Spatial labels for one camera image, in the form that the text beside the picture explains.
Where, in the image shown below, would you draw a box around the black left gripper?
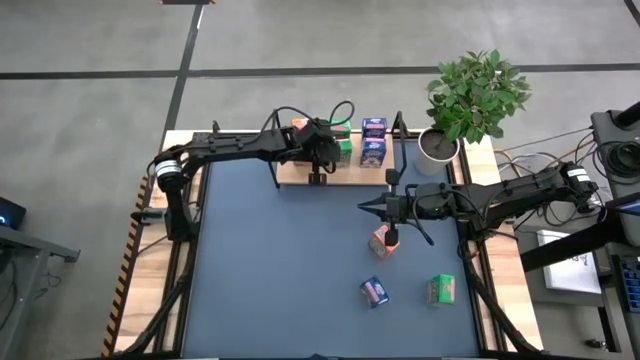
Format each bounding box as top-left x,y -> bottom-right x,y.
299,118 -> 344,187

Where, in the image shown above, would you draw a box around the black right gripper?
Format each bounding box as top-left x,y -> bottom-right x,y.
357,168 -> 418,247

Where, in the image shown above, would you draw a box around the white plant pot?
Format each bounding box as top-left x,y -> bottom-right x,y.
414,126 -> 462,178

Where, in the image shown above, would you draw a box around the blue table mat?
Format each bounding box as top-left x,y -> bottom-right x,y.
180,137 -> 482,359

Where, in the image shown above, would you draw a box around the green leafy plant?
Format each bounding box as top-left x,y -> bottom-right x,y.
425,48 -> 533,146

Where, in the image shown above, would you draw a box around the black diagonal beam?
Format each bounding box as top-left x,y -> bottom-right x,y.
519,207 -> 640,274

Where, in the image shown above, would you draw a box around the white board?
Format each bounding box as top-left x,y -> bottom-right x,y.
536,228 -> 604,295

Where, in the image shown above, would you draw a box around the dark gray side cart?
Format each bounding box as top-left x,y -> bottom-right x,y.
589,99 -> 640,211

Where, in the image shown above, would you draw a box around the blue lit keyboard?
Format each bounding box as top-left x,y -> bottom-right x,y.
618,255 -> 640,314

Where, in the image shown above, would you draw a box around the gray metal side table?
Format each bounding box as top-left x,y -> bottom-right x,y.
0,224 -> 81,360

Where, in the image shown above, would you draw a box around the black device blue light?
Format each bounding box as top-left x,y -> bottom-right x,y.
0,195 -> 28,231

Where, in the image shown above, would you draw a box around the wooden shelf black metal frame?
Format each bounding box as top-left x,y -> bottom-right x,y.
267,108 -> 410,192

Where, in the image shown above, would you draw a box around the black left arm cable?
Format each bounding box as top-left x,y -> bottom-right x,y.
259,99 -> 356,132

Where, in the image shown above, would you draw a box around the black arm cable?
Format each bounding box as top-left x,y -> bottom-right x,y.
403,183 -> 436,247
259,99 -> 356,132

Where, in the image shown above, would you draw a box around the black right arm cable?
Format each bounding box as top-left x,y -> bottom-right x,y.
403,183 -> 436,247

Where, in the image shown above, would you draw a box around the black metal table frame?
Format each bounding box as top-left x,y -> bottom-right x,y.
102,119 -> 546,360

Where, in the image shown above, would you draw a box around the coiled black cables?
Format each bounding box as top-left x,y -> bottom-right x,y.
594,139 -> 640,177

